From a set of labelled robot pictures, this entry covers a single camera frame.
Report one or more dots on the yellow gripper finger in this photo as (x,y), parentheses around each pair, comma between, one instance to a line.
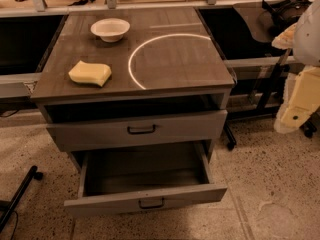
(285,39)
(301,98)

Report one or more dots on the grey drawer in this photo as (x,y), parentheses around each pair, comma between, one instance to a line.
(144,178)
(137,131)

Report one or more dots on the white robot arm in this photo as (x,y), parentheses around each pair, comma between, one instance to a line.
(306,43)

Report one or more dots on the grey top drawer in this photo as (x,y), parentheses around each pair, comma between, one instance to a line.
(137,131)

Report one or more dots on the grey drawer cabinet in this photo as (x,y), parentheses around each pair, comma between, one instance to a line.
(165,64)

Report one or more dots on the black side table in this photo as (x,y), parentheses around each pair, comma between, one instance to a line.
(260,26)

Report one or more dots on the white bowl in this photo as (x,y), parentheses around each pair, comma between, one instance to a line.
(110,30)

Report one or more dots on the yellow sponge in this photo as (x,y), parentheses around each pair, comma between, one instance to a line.
(90,73)

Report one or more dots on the black stand leg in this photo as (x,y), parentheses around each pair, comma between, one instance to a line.
(8,207)

